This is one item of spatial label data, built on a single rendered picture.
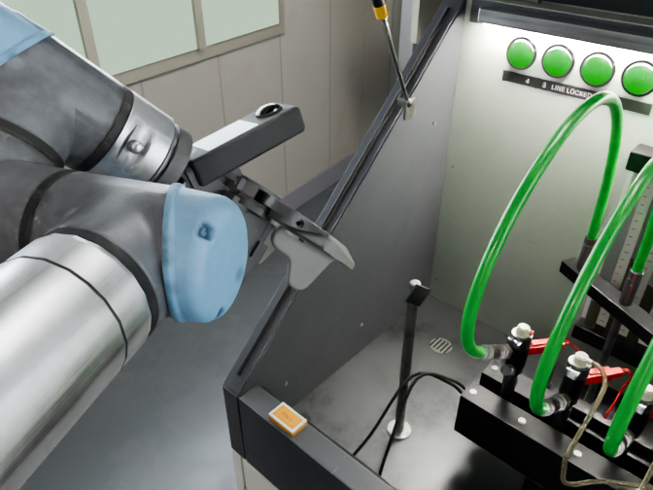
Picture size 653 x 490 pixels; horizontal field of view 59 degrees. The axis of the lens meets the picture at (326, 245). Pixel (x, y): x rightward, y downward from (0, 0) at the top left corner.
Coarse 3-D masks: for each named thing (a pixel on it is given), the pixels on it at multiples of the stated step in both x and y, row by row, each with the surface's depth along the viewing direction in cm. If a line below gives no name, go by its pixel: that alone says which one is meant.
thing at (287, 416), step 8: (280, 408) 85; (288, 408) 85; (280, 416) 84; (288, 416) 84; (296, 416) 84; (288, 424) 83; (296, 424) 83; (304, 424) 84; (288, 432) 83; (296, 432) 83
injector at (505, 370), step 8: (512, 336) 79; (528, 344) 78; (512, 352) 79; (520, 352) 79; (528, 352) 79; (504, 360) 82; (512, 360) 80; (520, 360) 80; (504, 368) 79; (512, 368) 80; (520, 368) 81; (504, 376) 83; (512, 376) 82; (504, 384) 84; (512, 384) 83; (504, 392) 84; (512, 392) 84
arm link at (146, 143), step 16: (144, 112) 43; (160, 112) 45; (128, 128) 42; (144, 128) 42; (160, 128) 43; (112, 144) 48; (128, 144) 42; (144, 144) 43; (160, 144) 43; (112, 160) 42; (128, 160) 42; (144, 160) 43; (160, 160) 43; (128, 176) 43; (144, 176) 43
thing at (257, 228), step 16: (176, 128) 46; (176, 144) 45; (192, 144) 46; (176, 160) 44; (160, 176) 44; (176, 176) 45; (192, 176) 47; (224, 176) 49; (240, 176) 50; (224, 192) 49; (240, 192) 49; (256, 192) 49; (272, 192) 50; (240, 208) 48; (256, 208) 49; (256, 224) 50; (256, 240) 51; (256, 256) 51
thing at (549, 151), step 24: (600, 96) 63; (576, 120) 60; (552, 144) 58; (528, 192) 57; (600, 192) 83; (504, 216) 57; (600, 216) 84; (504, 240) 57; (480, 264) 58; (480, 288) 58
